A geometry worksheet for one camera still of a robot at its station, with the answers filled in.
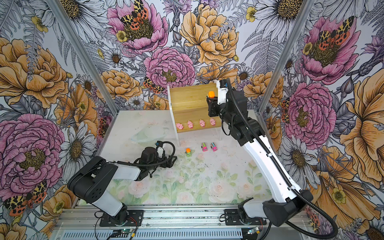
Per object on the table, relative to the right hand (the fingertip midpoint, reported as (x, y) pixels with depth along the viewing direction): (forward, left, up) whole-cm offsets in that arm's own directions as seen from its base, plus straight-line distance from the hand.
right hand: (210, 103), depth 67 cm
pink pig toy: (+7, +16, -23) cm, 29 cm away
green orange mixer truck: (-1, +12, -39) cm, 41 cm away
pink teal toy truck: (+2, -5, -39) cm, 39 cm away
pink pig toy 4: (+9, -4, -23) cm, 25 cm away
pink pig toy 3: (+9, +3, -23) cm, 25 cm away
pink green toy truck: (+2, +2, -39) cm, 40 cm away
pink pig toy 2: (+7, +10, -23) cm, 26 cm away
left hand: (-6, +23, -40) cm, 47 cm away
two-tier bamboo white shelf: (+7, +10, -8) cm, 15 cm away
